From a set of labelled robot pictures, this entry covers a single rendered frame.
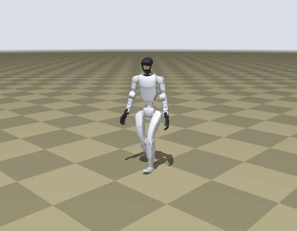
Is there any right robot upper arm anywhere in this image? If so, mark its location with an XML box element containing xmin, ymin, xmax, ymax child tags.
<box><xmin>129</xmin><ymin>75</ymin><xmax>139</xmax><ymax>98</ymax></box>

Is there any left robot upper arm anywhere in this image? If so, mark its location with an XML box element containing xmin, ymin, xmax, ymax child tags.
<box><xmin>156</xmin><ymin>76</ymin><xmax>166</xmax><ymax>100</ymax></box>

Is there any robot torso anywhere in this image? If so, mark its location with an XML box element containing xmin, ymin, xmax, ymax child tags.
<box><xmin>138</xmin><ymin>73</ymin><xmax>159</xmax><ymax>118</ymax></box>

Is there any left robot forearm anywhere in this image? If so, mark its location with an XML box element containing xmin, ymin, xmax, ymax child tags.
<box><xmin>162</xmin><ymin>94</ymin><xmax>169</xmax><ymax>116</ymax></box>

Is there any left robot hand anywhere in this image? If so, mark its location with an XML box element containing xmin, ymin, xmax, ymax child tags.
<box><xmin>164</xmin><ymin>112</ymin><xmax>169</xmax><ymax>130</ymax></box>

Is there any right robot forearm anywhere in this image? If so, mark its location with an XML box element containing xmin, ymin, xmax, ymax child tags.
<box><xmin>126</xmin><ymin>97</ymin><xmax>134</xmax><ymax>113</ymax></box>

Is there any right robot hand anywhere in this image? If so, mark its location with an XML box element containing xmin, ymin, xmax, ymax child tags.
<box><xmin>120</xmin><ymin>108</ymin><xmax>129</xmax><ymax>125</ymax></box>

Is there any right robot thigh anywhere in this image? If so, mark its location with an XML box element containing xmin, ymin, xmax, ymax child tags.
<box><xmin>135</xmin><ymin>110</ymin><xmax>147</xmax><ymax>145</ymax></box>

